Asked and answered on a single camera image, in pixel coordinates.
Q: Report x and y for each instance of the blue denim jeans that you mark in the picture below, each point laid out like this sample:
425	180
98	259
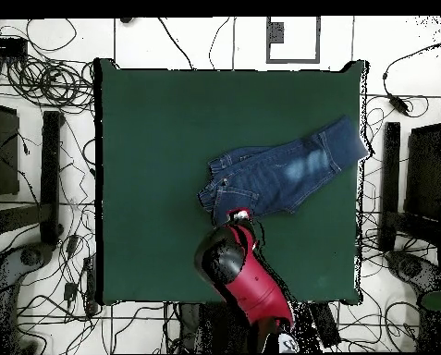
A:
279	173

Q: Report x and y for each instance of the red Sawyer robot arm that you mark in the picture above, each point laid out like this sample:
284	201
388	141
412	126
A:
249	281

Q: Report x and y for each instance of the black flat box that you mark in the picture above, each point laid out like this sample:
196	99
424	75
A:
5	47

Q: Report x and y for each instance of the dark green table cloth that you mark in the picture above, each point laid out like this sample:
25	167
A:
161	111

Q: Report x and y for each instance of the black stand leg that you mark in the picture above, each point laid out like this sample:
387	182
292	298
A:
50	177
392	166

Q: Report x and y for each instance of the slim black power strip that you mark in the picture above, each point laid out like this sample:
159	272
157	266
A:
90	284

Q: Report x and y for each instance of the grey chair base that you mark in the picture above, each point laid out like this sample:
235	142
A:
5	270
412	268

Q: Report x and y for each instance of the small black plug adapter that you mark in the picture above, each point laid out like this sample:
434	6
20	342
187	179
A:
70	291

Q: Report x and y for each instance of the black square case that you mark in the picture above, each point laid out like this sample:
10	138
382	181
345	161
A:
425	173
5	155

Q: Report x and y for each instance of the black power adapter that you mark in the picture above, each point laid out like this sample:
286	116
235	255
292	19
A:
399	104

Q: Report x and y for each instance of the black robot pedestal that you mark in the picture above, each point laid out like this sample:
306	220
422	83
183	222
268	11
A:
212	329

